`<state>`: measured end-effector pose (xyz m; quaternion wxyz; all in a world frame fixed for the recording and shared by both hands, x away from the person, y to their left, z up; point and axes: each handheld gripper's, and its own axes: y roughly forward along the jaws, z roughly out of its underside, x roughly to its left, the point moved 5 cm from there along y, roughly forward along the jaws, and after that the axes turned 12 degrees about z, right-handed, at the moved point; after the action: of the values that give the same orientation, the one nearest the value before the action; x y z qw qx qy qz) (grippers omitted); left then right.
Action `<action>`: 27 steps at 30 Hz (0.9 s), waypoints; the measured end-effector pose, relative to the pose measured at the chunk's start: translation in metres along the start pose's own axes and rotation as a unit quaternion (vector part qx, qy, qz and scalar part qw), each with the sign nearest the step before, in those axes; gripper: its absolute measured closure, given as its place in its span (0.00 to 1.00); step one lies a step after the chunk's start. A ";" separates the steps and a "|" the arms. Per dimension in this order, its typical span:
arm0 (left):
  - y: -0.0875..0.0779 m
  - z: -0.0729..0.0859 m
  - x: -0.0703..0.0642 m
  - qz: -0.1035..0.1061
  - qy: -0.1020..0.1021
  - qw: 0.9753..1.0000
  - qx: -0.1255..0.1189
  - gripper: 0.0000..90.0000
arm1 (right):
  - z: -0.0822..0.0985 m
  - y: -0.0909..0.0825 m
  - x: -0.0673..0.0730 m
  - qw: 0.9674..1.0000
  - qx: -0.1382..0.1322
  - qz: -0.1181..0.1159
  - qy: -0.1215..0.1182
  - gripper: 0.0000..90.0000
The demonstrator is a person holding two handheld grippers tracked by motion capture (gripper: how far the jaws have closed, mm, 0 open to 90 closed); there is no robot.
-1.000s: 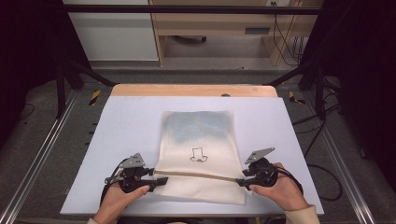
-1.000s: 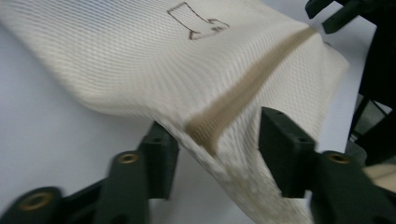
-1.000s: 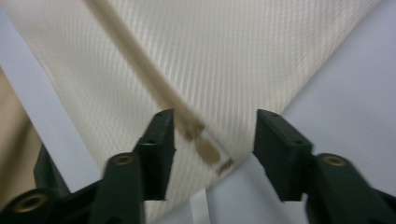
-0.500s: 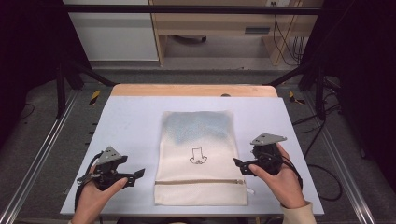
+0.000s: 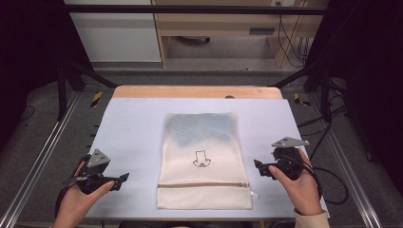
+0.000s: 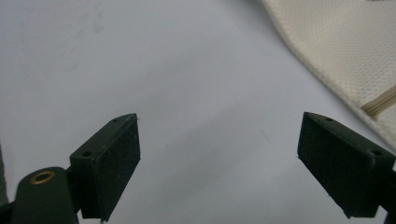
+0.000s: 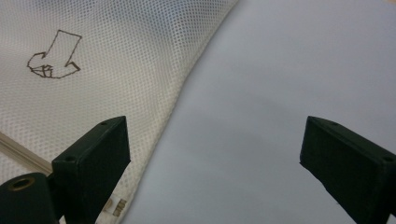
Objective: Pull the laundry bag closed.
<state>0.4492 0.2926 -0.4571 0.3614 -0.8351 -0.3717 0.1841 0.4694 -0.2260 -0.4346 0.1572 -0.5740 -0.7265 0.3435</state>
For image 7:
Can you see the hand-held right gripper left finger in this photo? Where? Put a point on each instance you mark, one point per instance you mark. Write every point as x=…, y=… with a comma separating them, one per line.
x=93, y=168

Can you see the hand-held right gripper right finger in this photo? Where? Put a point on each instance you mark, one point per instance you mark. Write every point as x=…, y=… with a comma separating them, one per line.
x=351, y=174

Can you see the cream mesh laundry bag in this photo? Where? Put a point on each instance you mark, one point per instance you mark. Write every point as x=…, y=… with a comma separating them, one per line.
x=118, y=62

